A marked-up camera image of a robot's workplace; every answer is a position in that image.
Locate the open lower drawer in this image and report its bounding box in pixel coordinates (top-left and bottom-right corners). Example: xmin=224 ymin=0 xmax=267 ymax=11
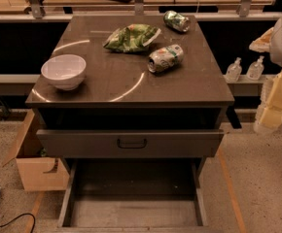
xmin=56 ymin=159 xmax=223 ymax=233

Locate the left clear sanitizer bottle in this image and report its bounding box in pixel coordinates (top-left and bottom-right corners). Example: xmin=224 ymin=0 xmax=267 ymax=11
xmin=226 ymin=57 xmax=242 ymax=83

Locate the cardboard box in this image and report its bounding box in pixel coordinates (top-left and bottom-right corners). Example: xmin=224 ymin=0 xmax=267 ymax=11
xmin=3 ymin=110 xmax=69 ymax=191

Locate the black drawer handle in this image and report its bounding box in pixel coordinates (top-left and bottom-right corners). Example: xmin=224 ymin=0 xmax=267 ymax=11
xmin=117 ymin=139 xmax=148 ymax=150

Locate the right clear sanitizer bottle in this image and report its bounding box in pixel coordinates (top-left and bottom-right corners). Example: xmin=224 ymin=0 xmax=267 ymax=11
xmin=246 ymin=55 xmax=264 ymax=81

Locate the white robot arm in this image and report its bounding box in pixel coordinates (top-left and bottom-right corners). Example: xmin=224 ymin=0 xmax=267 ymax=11
xmin=249 ymin=17 xmax=282 ymax=134

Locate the black cable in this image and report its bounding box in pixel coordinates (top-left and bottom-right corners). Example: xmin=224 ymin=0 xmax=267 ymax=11
xmin=0 ymin=212 xmax=37 ymax=233

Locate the green chip bag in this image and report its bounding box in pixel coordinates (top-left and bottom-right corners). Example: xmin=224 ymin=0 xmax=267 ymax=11
xmin=103 ymin=24 xmax=161 ymax=53

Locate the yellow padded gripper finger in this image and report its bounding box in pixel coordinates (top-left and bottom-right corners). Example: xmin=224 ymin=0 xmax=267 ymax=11
xmin=254 ymin=71 xmax=282 ymax=134
xmin=249 ymin=27 xmax=273 ymax=52

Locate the crushed 7up can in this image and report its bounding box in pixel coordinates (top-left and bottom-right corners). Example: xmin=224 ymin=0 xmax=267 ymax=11
xmin=148 ymin=44 xmax=184 ymax=74

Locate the green soda can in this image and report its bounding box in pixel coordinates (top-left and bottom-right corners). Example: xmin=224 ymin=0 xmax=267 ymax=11
xmin=163 ymin=11 xmax=191 ymax=33

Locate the grey drawer cabinet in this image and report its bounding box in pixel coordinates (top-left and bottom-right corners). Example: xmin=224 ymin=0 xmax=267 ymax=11
xmin=24 ymin=15 xmax=235 ymax=167

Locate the closed upper drawer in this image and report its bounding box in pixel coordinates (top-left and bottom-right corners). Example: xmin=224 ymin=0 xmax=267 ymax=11
xmin=36 ymin=129 xmax=224 ymax=158

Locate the white bowl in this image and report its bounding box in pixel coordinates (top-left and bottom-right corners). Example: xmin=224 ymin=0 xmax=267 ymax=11
xmin=41 ymin=54 xmax=87 ymax=90

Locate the clear sanitizer bottle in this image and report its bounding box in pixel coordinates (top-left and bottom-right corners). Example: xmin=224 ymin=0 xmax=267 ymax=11
xmin=246 ymin=55 xmax=264 ymax=81
xmin=226 ymin=57 xmax=242 ymax=83

